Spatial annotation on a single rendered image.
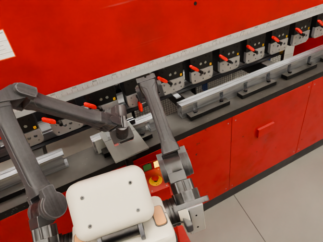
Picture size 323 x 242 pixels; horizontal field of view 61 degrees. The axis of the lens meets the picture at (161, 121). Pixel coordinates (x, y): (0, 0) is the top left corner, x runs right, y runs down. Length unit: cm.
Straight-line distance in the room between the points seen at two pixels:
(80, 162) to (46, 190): 72
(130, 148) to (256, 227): 125
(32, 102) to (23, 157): 20
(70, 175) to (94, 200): 82
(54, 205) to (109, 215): 22
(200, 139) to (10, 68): 110
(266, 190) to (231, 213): 37
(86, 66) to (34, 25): 27
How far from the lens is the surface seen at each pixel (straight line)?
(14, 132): 94
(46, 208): 88
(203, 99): 175
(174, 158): 90
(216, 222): 227
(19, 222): 164
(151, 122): 162
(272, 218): 234
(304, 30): 216
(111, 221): 74
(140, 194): 73
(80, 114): 109
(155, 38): 141
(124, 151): 138
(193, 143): 173
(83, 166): 156
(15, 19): 124
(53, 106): 105
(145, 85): 105
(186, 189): 87
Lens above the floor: 191
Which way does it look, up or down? 37 degrees down
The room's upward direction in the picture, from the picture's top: 9 degrees counter-clockwise
